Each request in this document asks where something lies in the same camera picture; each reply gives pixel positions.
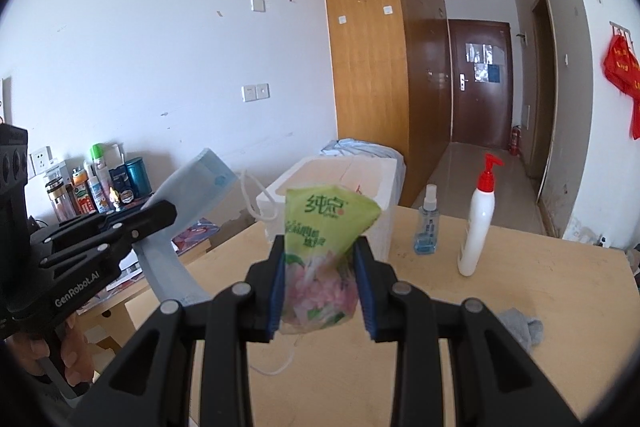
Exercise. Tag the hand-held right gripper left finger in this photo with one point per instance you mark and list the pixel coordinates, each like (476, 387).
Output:
(277, 287)

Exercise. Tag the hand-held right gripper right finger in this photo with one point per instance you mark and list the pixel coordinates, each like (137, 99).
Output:
(361, 287)

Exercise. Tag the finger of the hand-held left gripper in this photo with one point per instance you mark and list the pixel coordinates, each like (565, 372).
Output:
(150, 214)
(85, 221)

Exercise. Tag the blue face mask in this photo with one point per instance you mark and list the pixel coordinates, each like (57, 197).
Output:
(185, 202)

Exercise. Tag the white foam box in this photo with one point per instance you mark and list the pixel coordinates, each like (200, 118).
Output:
(385, 232)

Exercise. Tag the green tissue packet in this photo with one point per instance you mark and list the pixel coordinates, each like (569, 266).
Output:
(320, 217)

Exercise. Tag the grey cloth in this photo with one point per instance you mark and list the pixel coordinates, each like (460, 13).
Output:
(522, 327)

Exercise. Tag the person's left hand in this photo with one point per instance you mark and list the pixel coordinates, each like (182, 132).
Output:
(77, 347)

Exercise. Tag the small white blue bottle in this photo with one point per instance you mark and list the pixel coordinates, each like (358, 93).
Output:
(96, 197)

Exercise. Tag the orange bottle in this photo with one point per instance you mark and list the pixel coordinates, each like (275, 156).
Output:
(82, 194)

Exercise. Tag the clear glass tumbler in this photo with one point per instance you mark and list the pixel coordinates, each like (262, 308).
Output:
(57, 202)

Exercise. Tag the small yellow figurine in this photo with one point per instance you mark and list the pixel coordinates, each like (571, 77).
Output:
(115, 200)

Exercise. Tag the teal metal bottle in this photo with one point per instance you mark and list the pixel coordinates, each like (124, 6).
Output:
(137, 179)

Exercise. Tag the dark blue box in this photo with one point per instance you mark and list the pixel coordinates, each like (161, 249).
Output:
(121, 182)

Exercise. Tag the colourful printed desk mat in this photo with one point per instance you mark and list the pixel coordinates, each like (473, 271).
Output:
(197, 232)

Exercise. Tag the green cap spray can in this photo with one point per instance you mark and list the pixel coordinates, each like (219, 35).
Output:
(101, 167)

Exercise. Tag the printed paper leaflet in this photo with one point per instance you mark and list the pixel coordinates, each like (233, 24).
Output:
(127, 274)

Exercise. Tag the clear blue spray bottle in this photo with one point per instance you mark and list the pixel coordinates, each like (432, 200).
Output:
(426, 232)

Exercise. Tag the white pump lotion bottle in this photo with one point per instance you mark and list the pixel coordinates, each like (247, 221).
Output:
(475, 232)

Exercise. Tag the pale blue bedding pile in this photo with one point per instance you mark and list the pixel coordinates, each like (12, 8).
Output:
(360, 149)

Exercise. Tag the light wood wardrobe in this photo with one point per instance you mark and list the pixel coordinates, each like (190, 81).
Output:
(365, 82)

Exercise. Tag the red fire extinguisher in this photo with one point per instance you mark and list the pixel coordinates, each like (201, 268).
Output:
(515, 142)

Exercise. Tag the dark brown entrance door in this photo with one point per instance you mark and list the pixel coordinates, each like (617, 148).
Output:
(480, 107)

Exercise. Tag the blue door notice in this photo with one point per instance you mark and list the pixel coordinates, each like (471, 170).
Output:
(494, 74)

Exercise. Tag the brown side door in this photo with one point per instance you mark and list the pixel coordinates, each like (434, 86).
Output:
(545, 107)

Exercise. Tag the white wall power socket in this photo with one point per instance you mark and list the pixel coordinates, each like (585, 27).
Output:
(41, 159)

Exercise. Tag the double white wall switch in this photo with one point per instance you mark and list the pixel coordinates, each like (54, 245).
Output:
(255, 93)

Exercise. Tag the single white wall switch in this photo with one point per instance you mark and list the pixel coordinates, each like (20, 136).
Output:
(257, 5)

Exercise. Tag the dark wall bracket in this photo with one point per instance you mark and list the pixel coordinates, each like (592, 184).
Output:
(522, 36)

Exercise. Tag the metal wall hook rack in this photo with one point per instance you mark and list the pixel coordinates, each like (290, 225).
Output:
(620, 26)

